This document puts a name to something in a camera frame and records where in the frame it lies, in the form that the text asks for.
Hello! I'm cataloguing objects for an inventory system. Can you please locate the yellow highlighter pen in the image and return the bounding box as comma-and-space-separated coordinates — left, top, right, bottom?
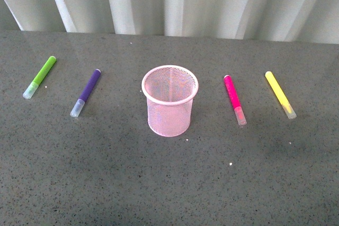
265, 71, 297, 119

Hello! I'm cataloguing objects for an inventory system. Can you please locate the pink highlighter pen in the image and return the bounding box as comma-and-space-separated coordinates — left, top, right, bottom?
224, 75, 247, 126

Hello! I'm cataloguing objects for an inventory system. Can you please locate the white pleated curtain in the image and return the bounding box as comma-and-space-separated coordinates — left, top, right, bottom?
1, 0, 338, 43

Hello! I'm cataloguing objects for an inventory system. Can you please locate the purple highlighter pen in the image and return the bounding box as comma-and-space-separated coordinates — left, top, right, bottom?
70, 69, 101, 117

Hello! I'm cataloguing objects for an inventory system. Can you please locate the pink mesh pen cup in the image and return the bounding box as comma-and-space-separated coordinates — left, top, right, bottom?
141, 65, 199, 137

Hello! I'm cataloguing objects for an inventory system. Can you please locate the green highlighter pen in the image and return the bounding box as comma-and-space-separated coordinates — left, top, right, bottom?
23, 56, 57, 99

